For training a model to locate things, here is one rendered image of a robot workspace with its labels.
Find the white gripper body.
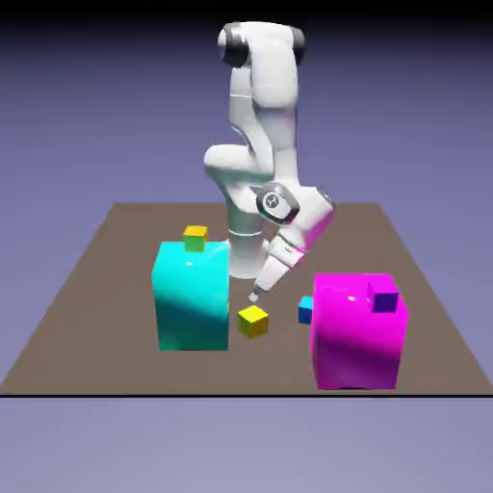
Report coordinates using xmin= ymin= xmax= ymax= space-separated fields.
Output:
xmin=253 ymin=254 xmax=290 ymax=293

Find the small yellow cube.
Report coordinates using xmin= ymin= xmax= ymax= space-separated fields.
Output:
xmin=237 ymin=304 xmax=270 ymax=340

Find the small blue cube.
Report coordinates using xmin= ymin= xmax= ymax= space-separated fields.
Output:
xmin=297 ymin=295 xmax=314 ymax=325

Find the small orange cube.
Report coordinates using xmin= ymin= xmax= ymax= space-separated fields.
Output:
xmin=182 ymin=224 xmax=209 ymax=254

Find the small purple cube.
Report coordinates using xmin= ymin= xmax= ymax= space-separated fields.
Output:
xmin=366 ymin=275 xmax=401 ymax=314

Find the large cyan box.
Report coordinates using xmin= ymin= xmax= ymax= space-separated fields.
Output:
xmin=151 ymin=241 xmax=231 ymax=352

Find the large magenta box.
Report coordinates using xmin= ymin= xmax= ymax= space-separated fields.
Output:
xmin=309 ymin=272 xmax=410 ymax=391

